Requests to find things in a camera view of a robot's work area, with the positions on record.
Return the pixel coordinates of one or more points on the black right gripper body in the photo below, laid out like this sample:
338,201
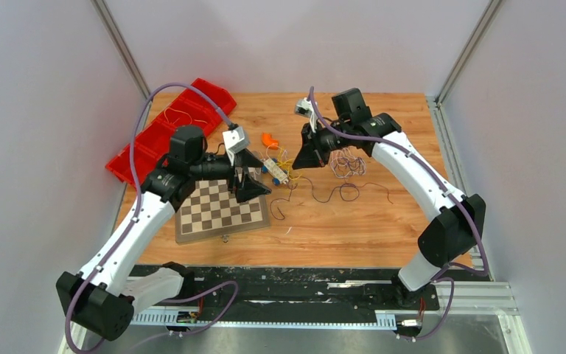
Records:
320,144

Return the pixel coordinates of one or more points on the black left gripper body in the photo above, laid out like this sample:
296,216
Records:
239,186

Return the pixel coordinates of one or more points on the orange pipe elbow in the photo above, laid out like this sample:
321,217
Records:
269,142

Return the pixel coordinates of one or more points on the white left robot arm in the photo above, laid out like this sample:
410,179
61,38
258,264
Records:
136,234

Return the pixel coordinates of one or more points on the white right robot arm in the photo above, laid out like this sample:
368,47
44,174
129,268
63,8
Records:
455,219

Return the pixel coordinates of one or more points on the white blue toy car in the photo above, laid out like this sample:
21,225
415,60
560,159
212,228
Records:
279,176

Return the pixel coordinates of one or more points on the wooden chessboard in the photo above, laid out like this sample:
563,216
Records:
212,211

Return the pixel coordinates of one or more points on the red plastic bin tray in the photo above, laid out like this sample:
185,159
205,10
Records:
188,108

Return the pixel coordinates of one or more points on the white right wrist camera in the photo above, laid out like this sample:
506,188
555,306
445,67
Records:
304,108

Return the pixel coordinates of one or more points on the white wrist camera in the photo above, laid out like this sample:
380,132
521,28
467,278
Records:
304,108
235,140

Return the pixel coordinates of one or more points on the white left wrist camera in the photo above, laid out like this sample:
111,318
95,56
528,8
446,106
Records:
235,140

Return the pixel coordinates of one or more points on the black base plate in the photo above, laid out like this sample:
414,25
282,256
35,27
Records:
301,295

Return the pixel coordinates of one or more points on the aluminium frame rail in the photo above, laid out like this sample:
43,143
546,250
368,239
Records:
461,298

